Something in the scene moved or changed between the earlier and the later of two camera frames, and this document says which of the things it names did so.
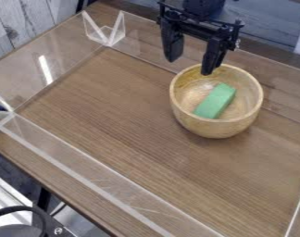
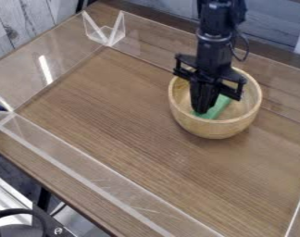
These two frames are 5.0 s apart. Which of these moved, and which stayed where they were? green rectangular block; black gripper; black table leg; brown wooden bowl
Moved: black gripper
Stayed: black table leg; green rectangular block; brown wooden bowl
